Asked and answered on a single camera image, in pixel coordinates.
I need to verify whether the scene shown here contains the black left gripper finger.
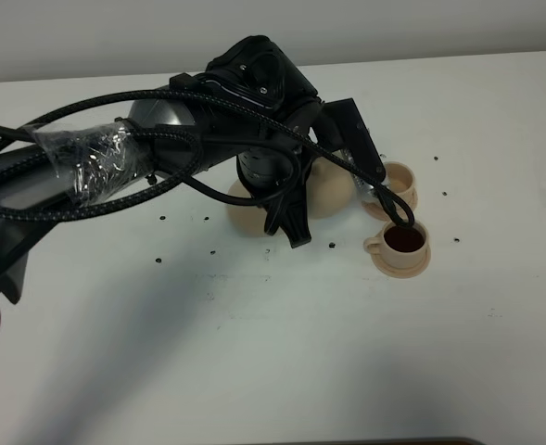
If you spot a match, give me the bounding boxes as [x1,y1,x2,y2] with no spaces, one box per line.
[263,184,311,248]

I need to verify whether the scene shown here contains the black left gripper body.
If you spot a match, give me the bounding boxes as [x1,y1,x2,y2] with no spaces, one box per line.
[202,35,322,193]

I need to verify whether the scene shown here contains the beige clay teapot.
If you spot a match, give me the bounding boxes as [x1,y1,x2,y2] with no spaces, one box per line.
[306,158,354,220]

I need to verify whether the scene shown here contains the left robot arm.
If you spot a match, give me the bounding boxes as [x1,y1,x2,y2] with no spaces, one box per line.
[0,36,323,321]

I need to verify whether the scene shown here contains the beige teapot saucer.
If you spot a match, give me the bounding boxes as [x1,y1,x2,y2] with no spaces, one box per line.
[225,180,267,237]

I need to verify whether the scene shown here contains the far beige cup saucer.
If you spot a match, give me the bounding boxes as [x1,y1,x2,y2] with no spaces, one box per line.
[362,189,418,222]

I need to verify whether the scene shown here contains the beige cup saucer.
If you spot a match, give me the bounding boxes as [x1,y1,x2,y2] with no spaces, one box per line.
[371,248,431,279]
[362,189,418,222]

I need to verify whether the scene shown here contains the far beige teacup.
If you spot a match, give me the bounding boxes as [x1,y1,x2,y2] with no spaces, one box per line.
[358,161,418,210]

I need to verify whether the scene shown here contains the beige teacup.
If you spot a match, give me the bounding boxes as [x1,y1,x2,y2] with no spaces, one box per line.
[363,222,429,271]
[358,161,418,210]

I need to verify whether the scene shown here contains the near beige teacup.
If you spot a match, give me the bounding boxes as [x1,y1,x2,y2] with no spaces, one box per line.
[363,222,429,271]

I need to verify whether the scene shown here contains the near beige cup saucer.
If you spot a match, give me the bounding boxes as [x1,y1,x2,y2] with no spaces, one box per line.
[371,248,431,279]

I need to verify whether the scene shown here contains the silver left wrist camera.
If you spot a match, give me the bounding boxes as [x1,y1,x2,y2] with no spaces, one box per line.
[316,97,389,205]

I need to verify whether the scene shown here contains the black smooth cable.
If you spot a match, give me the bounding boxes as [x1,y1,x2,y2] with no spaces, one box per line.
[0,120,311,208]

